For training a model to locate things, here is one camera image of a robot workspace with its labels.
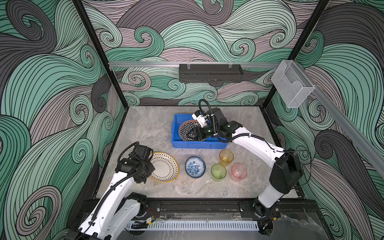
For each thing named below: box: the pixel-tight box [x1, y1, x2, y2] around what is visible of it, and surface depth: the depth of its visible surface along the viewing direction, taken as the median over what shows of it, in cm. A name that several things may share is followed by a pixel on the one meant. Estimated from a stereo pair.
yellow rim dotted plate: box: [150, 151, 180, 183], surface depth 89 cm
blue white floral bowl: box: [185, 156, 206, 179], surface depth 84 cm
